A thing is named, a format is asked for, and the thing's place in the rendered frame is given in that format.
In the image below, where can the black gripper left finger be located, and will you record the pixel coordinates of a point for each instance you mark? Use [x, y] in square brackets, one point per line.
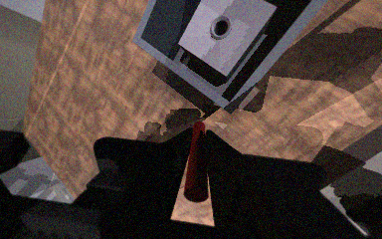
[166, 160]

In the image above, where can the dark red peg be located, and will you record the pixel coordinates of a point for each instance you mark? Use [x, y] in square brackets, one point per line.
[196, 183]

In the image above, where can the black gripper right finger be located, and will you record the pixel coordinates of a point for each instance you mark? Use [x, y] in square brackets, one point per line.
[229, 172]

